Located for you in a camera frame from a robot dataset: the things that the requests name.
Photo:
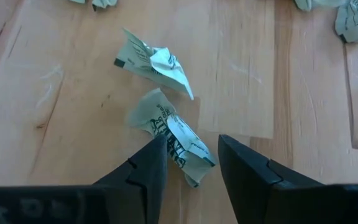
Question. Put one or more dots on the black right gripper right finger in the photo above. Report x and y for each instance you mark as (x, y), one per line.
(244, 180)

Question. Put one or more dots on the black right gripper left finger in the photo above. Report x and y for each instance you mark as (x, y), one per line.
(148, 186)

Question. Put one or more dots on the green sweetener packet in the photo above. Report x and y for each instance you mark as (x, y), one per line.
(104, 3)
(141, 59)
(356, 21)
(304, 4)
(163, 118)
(78, 1)

